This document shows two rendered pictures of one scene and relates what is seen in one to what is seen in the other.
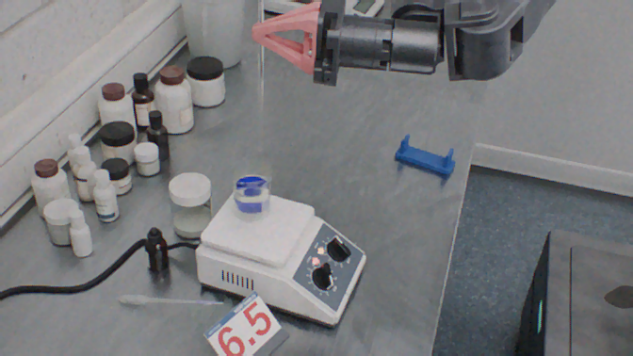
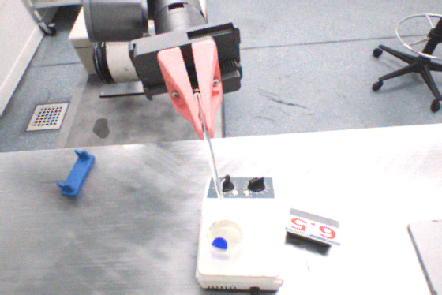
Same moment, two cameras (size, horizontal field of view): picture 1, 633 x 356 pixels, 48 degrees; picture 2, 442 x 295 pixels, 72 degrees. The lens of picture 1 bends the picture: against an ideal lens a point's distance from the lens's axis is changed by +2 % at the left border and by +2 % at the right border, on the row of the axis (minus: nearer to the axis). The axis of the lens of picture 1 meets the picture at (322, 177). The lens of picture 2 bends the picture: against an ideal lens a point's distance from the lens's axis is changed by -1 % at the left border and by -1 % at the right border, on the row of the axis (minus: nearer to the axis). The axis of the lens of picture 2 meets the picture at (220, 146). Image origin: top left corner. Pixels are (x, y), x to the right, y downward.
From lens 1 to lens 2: 0.78 m
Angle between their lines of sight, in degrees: 65
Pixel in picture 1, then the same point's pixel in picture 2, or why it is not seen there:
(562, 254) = not seen: hidden behind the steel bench
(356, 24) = (193, 24)
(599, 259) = (73, 141)
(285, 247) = (258, 203)
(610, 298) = (103, 136)
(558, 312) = not seen: hidden behind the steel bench
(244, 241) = (267, 236)
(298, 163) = (95, 272)
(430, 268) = (197, 148)
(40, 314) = not seen: outside the picture
